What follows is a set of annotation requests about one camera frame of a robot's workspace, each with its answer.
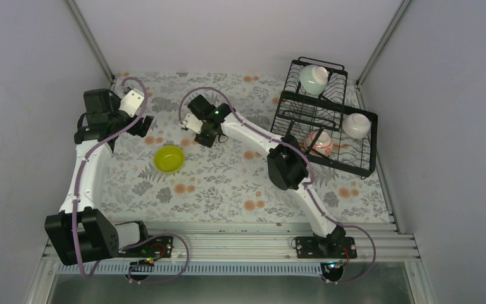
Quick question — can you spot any yellow-green bowl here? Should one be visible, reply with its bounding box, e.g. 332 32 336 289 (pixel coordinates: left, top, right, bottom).
153 145 185 174

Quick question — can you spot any pale green bowl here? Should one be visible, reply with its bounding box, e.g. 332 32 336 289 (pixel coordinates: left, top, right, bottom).
299 65 329 96

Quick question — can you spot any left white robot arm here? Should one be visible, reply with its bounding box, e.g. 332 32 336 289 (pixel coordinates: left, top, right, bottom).
44 89 153 266

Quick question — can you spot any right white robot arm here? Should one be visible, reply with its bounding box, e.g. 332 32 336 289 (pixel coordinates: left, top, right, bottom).
179 94 349 258

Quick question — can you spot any floral table mat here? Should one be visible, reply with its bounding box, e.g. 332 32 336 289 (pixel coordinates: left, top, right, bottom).
98 72 390 224

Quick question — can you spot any red white patterned bowl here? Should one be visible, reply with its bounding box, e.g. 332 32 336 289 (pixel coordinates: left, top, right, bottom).
304 130 333 156

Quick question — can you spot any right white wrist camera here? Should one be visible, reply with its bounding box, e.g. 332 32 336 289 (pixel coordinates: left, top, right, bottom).
180 113 203 134

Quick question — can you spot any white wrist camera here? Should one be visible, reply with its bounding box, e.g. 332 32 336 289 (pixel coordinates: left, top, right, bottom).
180 113 203 134
119 89 144 117

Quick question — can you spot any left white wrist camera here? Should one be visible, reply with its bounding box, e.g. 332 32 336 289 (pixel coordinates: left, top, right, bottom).
119 89 144 117

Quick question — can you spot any black wire dish rack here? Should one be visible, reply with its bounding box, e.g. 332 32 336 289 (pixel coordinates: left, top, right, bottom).
271 56 378 179

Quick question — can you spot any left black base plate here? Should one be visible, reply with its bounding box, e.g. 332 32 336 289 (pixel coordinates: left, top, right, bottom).
116 236 173 259

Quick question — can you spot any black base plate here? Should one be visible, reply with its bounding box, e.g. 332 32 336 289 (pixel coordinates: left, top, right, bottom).
291 236 358 259
116 236 173 259

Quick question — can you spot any aluminium mounting rail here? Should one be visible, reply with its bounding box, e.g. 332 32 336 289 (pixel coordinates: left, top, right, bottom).
42 222 421 277

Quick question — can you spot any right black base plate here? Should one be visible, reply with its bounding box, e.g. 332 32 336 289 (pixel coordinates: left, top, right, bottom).
291 236 358 259

